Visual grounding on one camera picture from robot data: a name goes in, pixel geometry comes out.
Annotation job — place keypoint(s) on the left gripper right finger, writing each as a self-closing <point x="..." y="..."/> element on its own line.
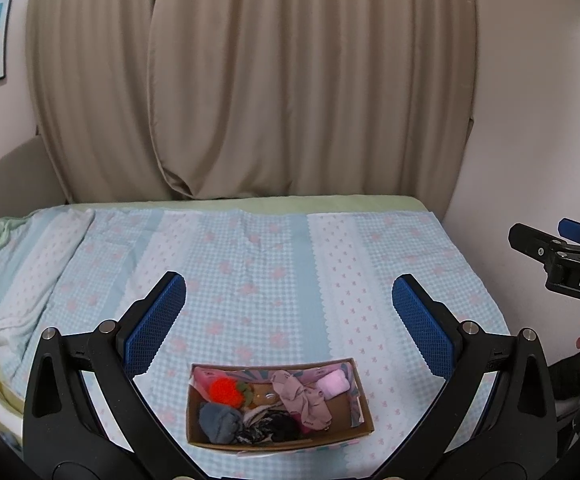
<point x="455" y="351"/>

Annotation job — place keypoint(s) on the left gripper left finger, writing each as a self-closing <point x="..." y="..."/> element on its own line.
<point x="127" y="351"/>

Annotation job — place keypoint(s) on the red strawberry plush toy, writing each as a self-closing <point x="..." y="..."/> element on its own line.
<point x="231" y="392"/>

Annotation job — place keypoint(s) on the grey sock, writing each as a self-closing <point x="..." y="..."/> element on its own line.
<point x="220" y="422"/>

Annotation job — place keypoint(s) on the pink fluffy plush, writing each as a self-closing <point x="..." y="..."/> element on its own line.
<point x="333" y="384"/>

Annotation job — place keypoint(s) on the pink cloth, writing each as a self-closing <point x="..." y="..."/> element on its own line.
<point x="305" y="403"/>

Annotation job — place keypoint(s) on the black patterned sock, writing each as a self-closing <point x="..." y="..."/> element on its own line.
<point x="268" y="425"/>

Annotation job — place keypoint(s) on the cardboard box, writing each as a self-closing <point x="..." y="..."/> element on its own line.
<point x="351" y="418"/>

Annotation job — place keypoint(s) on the brown teddy plush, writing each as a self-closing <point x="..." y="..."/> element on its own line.
<point x="263" y="395"/>

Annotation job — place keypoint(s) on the blue pink patterned blanket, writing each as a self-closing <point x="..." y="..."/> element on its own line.
<point x="262" y="290"/>

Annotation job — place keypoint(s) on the beige headboard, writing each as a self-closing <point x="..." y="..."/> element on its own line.
<point x="28" y="181"/>

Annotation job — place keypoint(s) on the beige curtain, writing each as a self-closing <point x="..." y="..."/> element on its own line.
<point x="205" y="99"/>

